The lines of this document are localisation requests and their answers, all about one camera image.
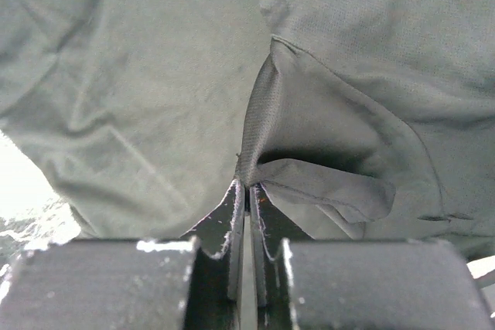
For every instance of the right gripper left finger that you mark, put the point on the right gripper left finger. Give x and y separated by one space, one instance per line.
193 282

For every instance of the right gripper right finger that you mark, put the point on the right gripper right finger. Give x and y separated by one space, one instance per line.
303 283

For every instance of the black t-shirt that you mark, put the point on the black t-shirt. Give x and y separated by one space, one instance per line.
359 118

